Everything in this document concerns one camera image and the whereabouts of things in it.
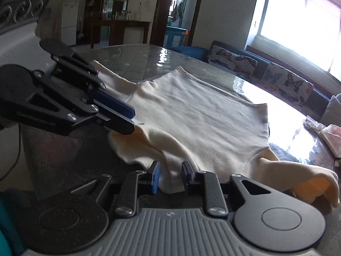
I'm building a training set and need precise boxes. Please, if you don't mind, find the mop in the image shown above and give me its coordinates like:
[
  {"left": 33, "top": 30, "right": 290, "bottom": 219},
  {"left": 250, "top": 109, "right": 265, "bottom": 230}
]
[{"left": 77, "top": 16, "right": 86, "bottom": 39}]

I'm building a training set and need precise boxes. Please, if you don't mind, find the white refrigerator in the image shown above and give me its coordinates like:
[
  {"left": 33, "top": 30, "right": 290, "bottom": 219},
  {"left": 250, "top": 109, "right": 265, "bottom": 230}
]
[{"left": 61, "top": 0, "right": 80, "bottom": 46}]

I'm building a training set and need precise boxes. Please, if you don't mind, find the hanging grey towel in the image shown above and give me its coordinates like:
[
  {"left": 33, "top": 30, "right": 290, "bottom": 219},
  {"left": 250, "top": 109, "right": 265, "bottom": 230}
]
[{"left": 173, "top": 2, "right": 184, "bottom": 23}]

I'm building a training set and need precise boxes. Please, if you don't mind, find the butterfly print cushion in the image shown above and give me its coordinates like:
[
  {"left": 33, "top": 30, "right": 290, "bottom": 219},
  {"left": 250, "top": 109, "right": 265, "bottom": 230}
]
[
  {"left": 260, "top": 62, "right": 314, "bottom": 107},
  {"left": 206, "top": 45, "right": 258, "bottom": 79}
]

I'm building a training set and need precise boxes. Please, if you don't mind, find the teal clothing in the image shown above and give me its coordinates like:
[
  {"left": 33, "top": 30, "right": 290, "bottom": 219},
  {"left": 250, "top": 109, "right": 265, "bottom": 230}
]
[{"left": 0, "top": 189, "right": 25, "bottom": 256}]

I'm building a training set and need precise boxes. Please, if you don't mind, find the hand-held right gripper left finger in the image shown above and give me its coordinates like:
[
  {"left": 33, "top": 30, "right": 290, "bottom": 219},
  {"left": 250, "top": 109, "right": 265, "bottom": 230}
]
[{"left": 71, "top": 161, "right": 161, "bottom": 218}]

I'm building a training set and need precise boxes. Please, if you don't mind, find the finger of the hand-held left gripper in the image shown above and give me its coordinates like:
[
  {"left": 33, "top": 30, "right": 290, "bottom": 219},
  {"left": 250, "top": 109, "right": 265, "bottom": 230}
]
[
  {"left": 39, "top": 38, "right": 135, "bottom": 119},
  {"left": 17, "top": 71, "right": 135, "bottom": 136}
]

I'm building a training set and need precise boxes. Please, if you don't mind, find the dark wooden door frame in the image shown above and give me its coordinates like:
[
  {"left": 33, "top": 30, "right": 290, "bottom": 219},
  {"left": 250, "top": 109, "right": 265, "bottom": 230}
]
[{"left": 150, "top": 0, "right": 207, "bottom": 48}]

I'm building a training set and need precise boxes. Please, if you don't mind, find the black cable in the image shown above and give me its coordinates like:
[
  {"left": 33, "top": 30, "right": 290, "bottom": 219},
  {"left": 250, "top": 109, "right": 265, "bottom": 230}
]
[{"left": 0, "top": 125, "right": 23, "bottom": 183}]

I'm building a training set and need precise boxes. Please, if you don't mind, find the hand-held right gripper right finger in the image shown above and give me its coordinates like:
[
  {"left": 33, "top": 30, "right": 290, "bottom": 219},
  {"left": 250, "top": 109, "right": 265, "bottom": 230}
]
[{"left": 181, "top": 161, "right": 283, "bottom": 216}]

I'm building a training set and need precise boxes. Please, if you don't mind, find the crumpled white tissue pack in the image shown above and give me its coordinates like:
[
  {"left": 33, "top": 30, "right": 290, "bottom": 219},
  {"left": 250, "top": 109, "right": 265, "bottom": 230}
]
[{"left": 318, "top": 124, "right": 341, "bottom": 158}]

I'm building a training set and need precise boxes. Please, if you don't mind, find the dark wooden console table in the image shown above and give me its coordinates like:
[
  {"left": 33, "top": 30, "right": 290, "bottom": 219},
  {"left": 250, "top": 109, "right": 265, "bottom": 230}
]
[{"left": 90, "top": 20, "right": 151, "bottom": 49}]

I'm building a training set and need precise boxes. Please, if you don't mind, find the dark wooden display cabinet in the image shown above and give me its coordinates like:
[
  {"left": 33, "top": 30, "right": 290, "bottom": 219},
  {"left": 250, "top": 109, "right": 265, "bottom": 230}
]
[{"left": 82, "top": 0, "right": 134, "bottom": 44}]

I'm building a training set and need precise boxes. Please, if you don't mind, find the white crumpled cloth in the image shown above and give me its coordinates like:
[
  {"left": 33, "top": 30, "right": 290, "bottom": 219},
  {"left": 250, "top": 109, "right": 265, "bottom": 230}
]
[{"left": 304, "top": 115, "right": 326, "bottom": 134}]

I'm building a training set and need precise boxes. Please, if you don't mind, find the blue cabinet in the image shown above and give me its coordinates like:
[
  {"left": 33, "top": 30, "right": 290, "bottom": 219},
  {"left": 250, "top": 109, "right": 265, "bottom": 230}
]
[{"left": 166, "top": 26, "right": 187, "bottom": 48}]

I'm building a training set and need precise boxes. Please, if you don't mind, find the blue sofa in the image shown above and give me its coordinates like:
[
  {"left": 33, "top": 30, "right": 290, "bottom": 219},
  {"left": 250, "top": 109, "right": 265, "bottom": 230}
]
[{"left": 166, "top": 41, "right": 341, "bottom": 123}]

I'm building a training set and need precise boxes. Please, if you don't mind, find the grey pillow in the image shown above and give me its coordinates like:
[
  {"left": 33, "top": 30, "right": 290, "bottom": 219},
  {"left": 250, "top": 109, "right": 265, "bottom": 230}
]
[{"left": 320, "top": 93, "right": 341, "bottom": 126}]

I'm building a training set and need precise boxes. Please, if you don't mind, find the cream long sleeve shirt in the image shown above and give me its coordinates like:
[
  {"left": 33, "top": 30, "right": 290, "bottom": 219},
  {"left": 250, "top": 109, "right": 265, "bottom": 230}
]
[{"left": 91, "top": 60, "right": 341, "bottom": 208}]

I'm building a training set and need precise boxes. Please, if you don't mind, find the window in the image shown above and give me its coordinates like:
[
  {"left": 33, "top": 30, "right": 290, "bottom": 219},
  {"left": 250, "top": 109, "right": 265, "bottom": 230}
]
[{"left": 246, "top": 0, "right": 341, "bottom": 83}]

